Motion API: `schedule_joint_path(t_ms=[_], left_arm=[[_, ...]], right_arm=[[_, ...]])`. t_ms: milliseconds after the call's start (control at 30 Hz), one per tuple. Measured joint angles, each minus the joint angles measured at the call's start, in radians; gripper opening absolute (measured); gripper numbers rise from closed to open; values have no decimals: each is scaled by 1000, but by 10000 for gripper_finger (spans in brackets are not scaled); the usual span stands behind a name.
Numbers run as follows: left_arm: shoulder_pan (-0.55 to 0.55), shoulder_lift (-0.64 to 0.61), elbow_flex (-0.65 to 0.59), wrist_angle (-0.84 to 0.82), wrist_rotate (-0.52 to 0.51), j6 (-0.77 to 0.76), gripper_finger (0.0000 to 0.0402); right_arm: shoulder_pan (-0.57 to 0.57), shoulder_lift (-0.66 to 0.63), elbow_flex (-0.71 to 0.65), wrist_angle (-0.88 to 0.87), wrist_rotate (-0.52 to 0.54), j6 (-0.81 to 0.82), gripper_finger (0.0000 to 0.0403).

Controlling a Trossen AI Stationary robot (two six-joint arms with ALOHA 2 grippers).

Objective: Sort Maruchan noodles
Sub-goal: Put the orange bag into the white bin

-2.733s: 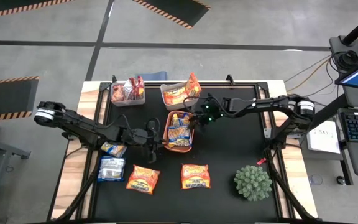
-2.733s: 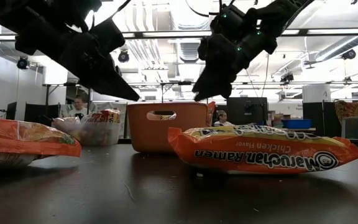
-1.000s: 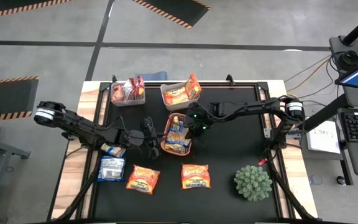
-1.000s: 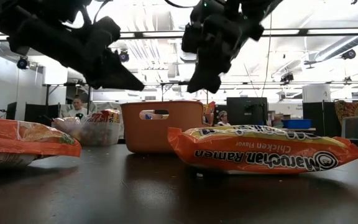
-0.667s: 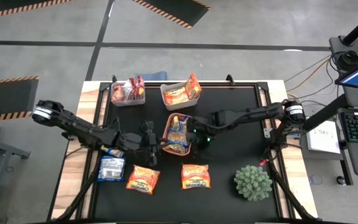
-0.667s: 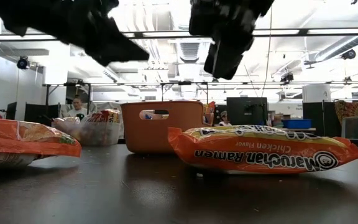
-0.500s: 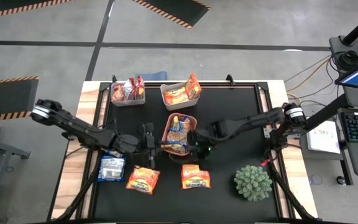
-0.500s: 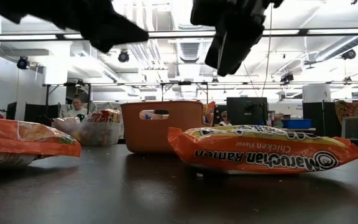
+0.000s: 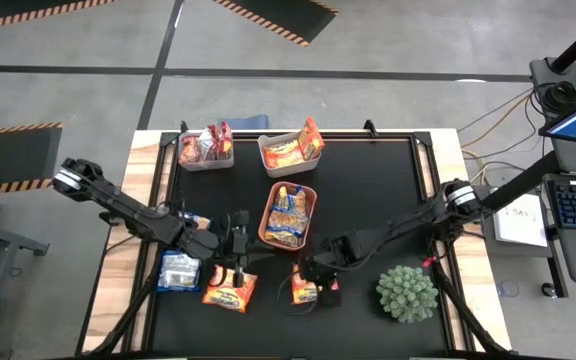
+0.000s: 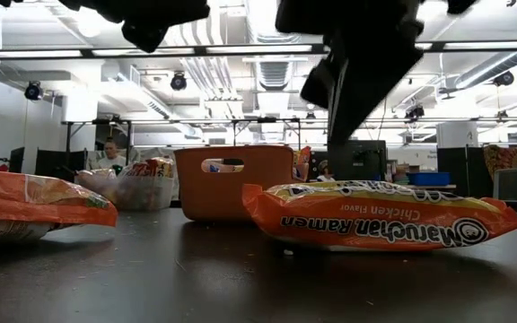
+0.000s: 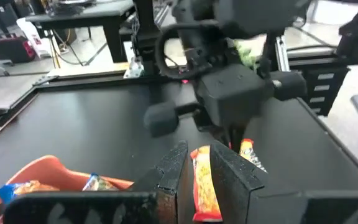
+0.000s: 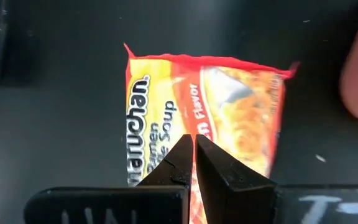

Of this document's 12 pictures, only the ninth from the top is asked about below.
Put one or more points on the grey box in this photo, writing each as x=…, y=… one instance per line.
x=518, y=252

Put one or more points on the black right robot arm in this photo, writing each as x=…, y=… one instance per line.
x=403, y=222

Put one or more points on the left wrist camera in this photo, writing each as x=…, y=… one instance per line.
x=240, y=222

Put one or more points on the black metal rig frame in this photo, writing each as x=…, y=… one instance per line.
x=348, y=135

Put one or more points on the grey plastic bin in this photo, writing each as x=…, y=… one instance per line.
x=205, y=166

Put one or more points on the black table mat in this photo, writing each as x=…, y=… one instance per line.
x=268, y=330

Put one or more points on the green artificial plant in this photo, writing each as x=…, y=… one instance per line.
x=407, y=295

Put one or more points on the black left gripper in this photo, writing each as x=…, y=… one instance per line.
x=235, y=250

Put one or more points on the blue Maruchan ramen pack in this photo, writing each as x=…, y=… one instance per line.
x=285, y=230
x=199, y=221
x=293, y=200

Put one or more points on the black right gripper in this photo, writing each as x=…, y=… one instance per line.
x=330, y=262

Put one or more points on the white paper sheet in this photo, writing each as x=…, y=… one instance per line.
x=520, y=222

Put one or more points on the black caster wheel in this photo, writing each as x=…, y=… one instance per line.
x=549, y=290

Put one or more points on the silver-faced blue ramen pack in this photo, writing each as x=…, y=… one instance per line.
x=178, y=272

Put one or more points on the orange plastic bin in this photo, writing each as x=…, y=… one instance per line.
x=264, y=220

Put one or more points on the small red tag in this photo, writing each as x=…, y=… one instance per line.
x=428, y=261

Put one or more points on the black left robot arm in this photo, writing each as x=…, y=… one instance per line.
x=118, y=202

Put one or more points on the black desk leg bar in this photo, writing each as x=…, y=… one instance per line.
x=528, y=176

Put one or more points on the white plastic bin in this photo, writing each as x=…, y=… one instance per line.
x=288, y=172

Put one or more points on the red Maruchan ramen pack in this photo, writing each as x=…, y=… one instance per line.
x=225, y=140
x=208, y=142
x=190, y=150

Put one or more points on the orange Maruchan ramen pack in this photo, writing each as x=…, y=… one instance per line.
x=283, y=154
x=304, y=292
x=312, y=140
x=223, y=297

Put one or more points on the black hazard-striped floor mat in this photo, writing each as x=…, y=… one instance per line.
x=288, y=15
x=8, y=7
x=8, y=155

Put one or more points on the clear plastic cup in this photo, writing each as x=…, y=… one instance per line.
x=507, y=289

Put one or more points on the grey stand base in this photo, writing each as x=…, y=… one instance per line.
x=540, y=70

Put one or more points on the blue padded seat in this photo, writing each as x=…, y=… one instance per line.
x=243, y=122

